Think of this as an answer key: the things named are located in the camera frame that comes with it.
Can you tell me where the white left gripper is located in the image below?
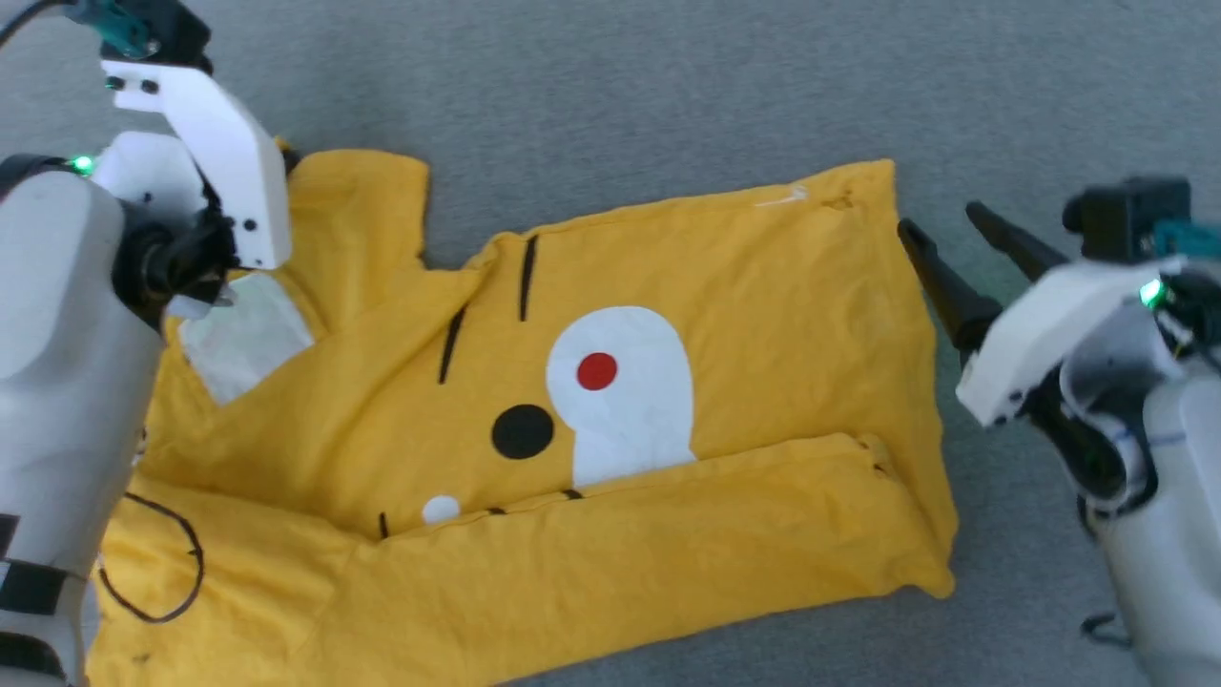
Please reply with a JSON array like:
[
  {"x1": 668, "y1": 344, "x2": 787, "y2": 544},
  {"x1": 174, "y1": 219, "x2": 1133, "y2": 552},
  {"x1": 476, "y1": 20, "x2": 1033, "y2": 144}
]
[{"x1": 99, "y1": 59, "x2": 302, "y2": 308}]

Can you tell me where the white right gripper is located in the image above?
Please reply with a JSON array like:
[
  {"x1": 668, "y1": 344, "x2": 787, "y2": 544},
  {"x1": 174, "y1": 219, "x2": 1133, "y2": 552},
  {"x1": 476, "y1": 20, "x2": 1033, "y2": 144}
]
[{"x1": 896, "y1": 201, "x2": 1190, "y2": 511}]

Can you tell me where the yellow printed t-shirt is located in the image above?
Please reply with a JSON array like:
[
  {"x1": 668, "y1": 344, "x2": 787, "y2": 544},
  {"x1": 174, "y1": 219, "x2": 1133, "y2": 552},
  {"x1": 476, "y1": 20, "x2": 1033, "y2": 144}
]
[{"x1": 84, "y1": 143, "x2": 961, "y2": 687}]

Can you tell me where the grey fabric sofa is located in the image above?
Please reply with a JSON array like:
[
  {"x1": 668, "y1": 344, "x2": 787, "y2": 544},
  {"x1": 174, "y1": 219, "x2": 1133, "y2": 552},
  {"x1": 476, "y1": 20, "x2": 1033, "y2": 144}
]
[{"x1": 0, "y1": 0, "x2": 1221, "y2": 687}]

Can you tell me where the right teal-plug black cable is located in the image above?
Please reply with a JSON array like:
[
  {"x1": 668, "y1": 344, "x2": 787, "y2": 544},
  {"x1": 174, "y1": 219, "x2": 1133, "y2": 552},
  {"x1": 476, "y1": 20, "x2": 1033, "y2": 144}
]
[{"x1": 1151, "y1": 219, "x2": 1221, "y2": 260}]

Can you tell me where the teal-plug black cable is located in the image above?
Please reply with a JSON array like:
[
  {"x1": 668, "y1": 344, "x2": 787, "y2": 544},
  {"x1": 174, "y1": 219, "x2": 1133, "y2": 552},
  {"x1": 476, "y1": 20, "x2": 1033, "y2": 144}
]
[
  {"x1": 0, "y1": 0, "x2": 165, "y2": 60},
  {"x1": 1151, "y1": 219, "x2": 1221, "y2": 260}
]

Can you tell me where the left teal-plug black cable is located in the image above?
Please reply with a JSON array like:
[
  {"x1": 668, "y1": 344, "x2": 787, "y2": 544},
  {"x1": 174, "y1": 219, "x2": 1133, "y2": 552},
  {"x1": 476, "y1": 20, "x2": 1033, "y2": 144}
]
[{"x1": 0, "y1": 0, "x2": 165, "y2": 60}]

